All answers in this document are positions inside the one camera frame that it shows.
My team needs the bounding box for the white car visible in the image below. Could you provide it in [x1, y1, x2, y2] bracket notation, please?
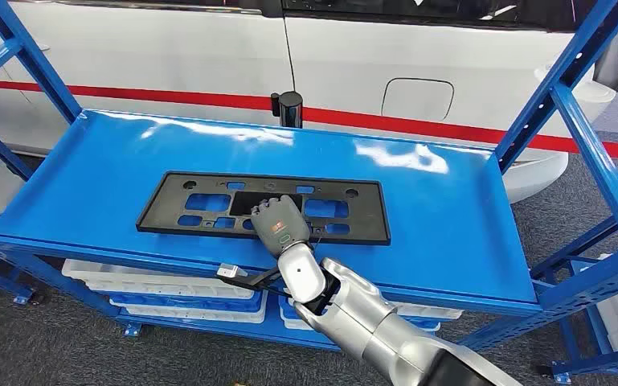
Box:
[0, 0, 618, 204]

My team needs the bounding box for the black barrier post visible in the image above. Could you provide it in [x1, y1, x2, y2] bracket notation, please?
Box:
[270, 91, 305, 129]

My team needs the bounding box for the black plastic frame part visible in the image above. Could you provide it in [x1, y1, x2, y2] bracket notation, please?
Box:
[136, 171, 392, 246]

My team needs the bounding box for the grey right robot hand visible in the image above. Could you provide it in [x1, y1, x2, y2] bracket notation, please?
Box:
[250, 194, 314, 261]

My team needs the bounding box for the blue plastic bin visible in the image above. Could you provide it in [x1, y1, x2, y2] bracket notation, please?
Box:
[278, 294, 443, 332]
[108, 290, 265, 315]

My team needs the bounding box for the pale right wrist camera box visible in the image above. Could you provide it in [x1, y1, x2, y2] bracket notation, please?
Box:
[216, 262, 249, 281]

